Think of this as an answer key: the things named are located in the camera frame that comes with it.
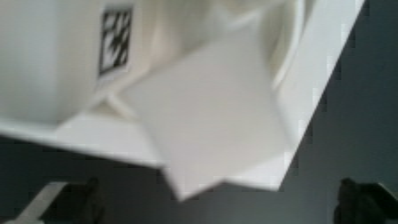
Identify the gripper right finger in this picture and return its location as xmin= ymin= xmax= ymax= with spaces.
xmin=334 ymin=178 xmax=398 ymax=224

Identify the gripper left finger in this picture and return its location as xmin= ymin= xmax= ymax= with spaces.
xmin=7 ymin=178 xmax=107 ymax=224

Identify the white stool leg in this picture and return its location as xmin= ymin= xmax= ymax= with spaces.
xmin=0 ymin=0 xmax=140 ymax=126
xmin=124 ymin=31 xmax=291 ymax=200

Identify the white U-shaped fence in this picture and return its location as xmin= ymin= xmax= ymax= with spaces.
xmin=0 ymin=0 xmax=364 ymax=189

